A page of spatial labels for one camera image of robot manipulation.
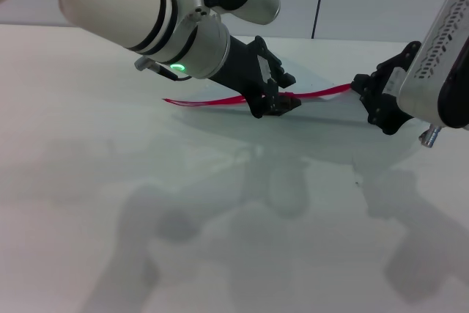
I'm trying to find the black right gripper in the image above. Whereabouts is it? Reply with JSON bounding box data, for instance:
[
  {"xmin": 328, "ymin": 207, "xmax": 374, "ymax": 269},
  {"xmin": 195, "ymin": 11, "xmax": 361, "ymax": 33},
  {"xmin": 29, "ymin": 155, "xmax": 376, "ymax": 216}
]
[{"xmin": 350, "ymin": 40, "xmax": 423, "ymax": 135}]

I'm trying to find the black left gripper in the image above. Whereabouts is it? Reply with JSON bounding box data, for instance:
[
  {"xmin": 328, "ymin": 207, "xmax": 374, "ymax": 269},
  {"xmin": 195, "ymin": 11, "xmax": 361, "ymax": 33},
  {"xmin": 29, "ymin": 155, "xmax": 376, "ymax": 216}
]
[{"xmin": 207, "ymin": 35, "xmax": 303, "ymax": 120}]

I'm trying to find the clear document bag red zipper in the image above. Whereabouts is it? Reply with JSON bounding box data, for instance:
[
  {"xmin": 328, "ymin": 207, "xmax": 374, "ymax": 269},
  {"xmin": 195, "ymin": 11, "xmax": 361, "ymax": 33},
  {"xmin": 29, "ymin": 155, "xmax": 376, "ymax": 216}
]
[{"xmin": 163, "ymin": 65, "xmax": 426, "ymax": 183}]

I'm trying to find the thin black wall cable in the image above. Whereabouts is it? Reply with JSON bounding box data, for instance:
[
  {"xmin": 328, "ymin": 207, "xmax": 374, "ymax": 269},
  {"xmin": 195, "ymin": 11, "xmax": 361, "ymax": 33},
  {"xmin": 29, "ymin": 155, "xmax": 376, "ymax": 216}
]
[{"xmin": 311, "ymin": 0, "xmax": 329, "ymax": 40}]

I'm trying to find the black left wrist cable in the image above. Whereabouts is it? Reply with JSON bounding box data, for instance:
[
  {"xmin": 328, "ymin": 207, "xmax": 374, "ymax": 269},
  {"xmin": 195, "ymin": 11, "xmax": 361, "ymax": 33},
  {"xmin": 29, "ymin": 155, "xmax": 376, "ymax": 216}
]
[{"xmin": 134, "ymin": 56, "xmax": 192, "ymax": 82}]

